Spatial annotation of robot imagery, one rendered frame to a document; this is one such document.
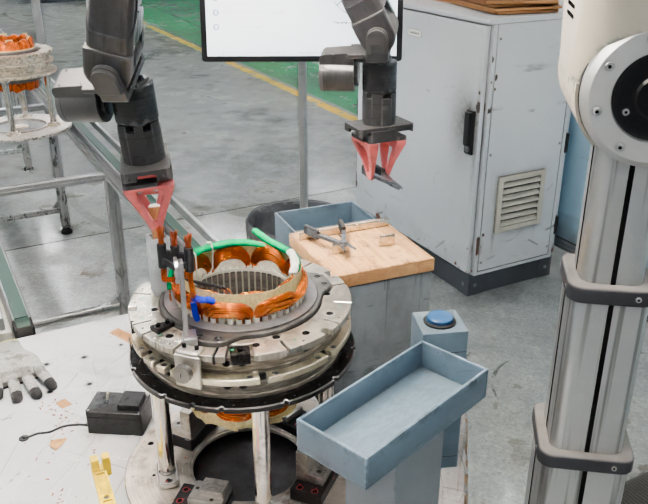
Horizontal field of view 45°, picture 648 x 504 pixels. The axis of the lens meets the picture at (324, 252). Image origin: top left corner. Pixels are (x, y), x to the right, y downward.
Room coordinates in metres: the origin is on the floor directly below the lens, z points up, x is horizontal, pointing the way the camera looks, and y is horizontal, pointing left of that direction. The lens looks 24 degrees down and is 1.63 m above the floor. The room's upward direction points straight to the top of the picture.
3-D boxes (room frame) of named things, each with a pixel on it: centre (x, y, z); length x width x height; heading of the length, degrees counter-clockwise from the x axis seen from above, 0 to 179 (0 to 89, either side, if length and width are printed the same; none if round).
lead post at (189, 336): (0.90, 0.18, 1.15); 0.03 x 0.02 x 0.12; 15
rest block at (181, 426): (1.08, 0.22, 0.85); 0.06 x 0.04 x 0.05; 155
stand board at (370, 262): (1.28, -0.06, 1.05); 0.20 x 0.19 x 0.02; 23
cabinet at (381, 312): (1.28, -0.06, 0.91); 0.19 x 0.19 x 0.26; 23
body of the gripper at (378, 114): (1.32, -0.09, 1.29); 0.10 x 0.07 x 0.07; 114
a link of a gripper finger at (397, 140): (1.32, -0.10, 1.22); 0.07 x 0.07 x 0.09; 24
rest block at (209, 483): (0.92, 0.17, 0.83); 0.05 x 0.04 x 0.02; 77
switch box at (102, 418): (1.14, 0.36, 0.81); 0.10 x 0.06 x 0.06; 85
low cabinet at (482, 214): (3.67, -0.62, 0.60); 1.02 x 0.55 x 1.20; 28
